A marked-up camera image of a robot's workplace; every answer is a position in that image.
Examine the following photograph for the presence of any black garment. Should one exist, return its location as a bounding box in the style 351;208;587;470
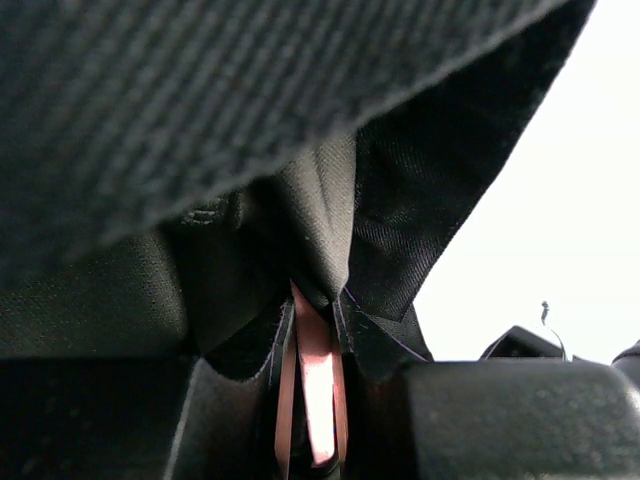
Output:
1;1;594;366

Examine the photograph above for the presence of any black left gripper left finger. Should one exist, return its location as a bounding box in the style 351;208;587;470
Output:
1;299;293;479

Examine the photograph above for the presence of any pink hanger with black garment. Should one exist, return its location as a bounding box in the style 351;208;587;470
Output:
274;285;349;479

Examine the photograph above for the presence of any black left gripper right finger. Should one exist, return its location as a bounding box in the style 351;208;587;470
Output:
334;295;639;479

